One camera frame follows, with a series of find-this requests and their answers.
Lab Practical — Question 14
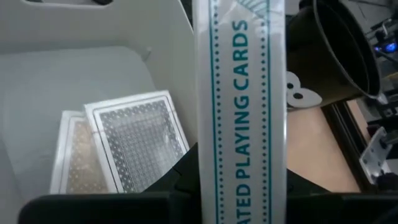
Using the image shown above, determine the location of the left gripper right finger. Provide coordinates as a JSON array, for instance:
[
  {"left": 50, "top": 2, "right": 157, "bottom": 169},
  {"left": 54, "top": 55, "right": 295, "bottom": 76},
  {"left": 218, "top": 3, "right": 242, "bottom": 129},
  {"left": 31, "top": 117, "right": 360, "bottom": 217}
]
[{"left": 285, "top": 169, "right": 398, "bottom": 224}]

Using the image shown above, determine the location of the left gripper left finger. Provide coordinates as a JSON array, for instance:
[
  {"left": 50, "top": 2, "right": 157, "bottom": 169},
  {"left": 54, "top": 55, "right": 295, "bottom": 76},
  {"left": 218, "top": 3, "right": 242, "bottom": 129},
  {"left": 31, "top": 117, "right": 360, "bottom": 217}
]
[{"left": 18, "top": 142, "right": 202, "bottom": 224}]

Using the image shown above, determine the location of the rubber-banded playing card box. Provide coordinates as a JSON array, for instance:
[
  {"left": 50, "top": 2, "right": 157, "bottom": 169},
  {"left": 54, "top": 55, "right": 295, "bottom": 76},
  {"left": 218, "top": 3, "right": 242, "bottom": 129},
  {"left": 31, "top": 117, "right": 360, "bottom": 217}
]
[{"left": 83, "top": 90, "right": 191, "bottom": 194}]

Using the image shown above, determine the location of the gold-backed playing card box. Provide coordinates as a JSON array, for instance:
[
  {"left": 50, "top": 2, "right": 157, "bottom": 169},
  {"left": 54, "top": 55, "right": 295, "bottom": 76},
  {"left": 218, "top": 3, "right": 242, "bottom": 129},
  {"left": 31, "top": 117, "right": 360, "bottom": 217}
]
[{"left": 49, "top": 110, "right": 119, "bottom": 195}]

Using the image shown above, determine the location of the white playing card box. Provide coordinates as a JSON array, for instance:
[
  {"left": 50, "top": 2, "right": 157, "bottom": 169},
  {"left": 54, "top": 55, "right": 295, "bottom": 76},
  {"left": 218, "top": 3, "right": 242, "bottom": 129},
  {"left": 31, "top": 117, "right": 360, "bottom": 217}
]
[{"left": 192, "top": 0, "right": 287, "bottom": 224}]

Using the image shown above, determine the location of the silver mounting plate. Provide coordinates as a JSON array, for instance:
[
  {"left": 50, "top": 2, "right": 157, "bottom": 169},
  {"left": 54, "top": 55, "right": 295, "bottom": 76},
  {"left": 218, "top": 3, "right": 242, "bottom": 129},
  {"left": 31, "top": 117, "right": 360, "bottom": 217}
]
[{"left": 358, "top": 126, "right": 393, "bottom": 185}]

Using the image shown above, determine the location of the black bucket with googly eyes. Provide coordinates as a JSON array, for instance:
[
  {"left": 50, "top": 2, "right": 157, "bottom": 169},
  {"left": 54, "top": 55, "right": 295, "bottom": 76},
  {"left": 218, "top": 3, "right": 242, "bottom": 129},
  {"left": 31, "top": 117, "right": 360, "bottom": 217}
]
[{"left": 285, "top": 0, "right": 382, "bottom": 110}]

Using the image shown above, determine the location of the white plastic bin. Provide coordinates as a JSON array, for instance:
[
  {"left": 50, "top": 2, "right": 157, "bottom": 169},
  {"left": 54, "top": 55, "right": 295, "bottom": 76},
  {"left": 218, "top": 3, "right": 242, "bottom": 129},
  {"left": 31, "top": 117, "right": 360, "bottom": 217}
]
[{"left": 0, "top": 0, "right": 200, "bottom": 224}]

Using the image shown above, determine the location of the black aluminium table frame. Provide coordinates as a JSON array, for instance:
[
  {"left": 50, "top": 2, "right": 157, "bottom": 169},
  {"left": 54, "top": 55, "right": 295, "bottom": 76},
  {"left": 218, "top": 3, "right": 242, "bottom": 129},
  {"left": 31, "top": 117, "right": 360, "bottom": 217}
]
[{"left": 322, "top": 101, "right": 379, "bottom": 194}]

